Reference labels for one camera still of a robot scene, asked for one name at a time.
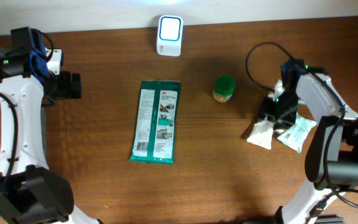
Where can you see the green lid spice jar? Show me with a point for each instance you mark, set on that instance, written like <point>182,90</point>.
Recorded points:
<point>224,88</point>

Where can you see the white barcode scanner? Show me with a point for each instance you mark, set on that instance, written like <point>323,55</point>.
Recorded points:
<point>169,35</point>

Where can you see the white tube with tan cap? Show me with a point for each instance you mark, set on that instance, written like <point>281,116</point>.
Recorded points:
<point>262,134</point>

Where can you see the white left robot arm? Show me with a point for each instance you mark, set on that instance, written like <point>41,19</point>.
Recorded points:
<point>31,80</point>

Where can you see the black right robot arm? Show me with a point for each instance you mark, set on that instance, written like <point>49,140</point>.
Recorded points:
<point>331,163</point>

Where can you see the green 3M gloves package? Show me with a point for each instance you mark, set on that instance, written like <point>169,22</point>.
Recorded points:
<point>154,136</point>

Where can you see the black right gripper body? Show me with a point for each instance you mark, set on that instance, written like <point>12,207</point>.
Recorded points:
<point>283,111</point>

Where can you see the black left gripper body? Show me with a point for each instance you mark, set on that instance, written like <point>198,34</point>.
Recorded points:
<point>67,85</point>

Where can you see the mint green wipes packet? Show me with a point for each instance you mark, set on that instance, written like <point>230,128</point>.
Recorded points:
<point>295,136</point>

